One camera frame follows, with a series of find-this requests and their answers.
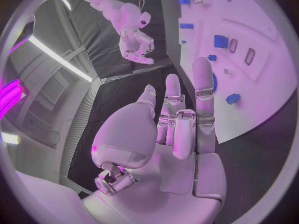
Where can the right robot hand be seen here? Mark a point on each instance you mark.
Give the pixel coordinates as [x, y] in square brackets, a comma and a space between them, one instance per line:
[133, 43]

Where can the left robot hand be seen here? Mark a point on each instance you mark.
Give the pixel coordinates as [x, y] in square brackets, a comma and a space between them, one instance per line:
[163, 181]

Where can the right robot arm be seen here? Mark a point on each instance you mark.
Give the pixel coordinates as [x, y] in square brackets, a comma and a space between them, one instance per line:
[112, 9]

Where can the white task board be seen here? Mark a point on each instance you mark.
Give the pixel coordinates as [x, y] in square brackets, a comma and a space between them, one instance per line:
[257, 31]

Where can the blue peg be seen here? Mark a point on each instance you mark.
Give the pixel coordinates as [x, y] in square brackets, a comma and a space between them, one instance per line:
[183, 41]
[211, 57]

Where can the blue short cylinder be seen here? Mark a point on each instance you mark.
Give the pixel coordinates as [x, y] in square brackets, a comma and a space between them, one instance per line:
[186, 26]

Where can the blue block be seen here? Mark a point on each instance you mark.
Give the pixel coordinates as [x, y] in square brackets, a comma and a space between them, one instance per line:
[219, 41]

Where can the blue gear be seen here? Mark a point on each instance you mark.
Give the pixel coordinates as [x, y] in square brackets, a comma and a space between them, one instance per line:
[215, 82]

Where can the blue plug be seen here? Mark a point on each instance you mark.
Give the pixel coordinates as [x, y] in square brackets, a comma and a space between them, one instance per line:
[232, 98]

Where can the glowing light bar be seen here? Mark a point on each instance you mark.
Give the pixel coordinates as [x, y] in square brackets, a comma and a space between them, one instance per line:
[9, 97]

